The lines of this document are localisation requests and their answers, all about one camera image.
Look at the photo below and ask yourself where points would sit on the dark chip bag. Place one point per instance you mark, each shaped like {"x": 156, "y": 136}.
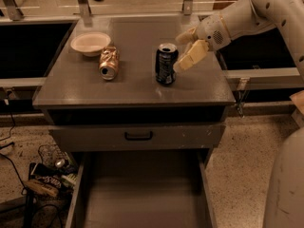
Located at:
{"x": 55, "y": 177}

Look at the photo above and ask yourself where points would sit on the top drawer with black handle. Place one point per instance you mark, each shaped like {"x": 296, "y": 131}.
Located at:
{"x": 85, "y": 138}

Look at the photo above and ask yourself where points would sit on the wooden brush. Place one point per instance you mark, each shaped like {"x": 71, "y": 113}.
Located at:
{"x": 41, "y": 188}

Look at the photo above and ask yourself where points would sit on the blue pepsi can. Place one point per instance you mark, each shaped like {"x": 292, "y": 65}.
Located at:
{"x": 166, "y": 56}

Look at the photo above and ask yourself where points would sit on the open middle drawer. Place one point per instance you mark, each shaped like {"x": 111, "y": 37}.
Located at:
{"x": 142, "y": 189}

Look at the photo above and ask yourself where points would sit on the grey drawer cabinet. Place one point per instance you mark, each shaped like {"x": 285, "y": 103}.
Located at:
{"x": 74, "y": 92}

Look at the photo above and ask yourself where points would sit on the crushed orange soda can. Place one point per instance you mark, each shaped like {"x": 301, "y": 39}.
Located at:
{"x": 109, "y": 63}

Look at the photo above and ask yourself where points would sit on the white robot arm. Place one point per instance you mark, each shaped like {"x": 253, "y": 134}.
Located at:
{"x": 284, "y": 207}

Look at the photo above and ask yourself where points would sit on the metal bracket clamp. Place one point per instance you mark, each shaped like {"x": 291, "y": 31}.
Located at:
{"x": 242, "y": 93}

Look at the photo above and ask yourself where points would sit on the white bowl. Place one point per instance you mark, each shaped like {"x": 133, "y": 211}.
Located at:
{"x": 90, "y": 44}

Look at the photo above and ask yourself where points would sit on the clear plastic bottle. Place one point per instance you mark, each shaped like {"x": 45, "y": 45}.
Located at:
{"x": 51, "y": 156}

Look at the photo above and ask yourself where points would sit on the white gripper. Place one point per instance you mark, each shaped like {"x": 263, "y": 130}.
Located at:
{"x": 211, "y": 30}

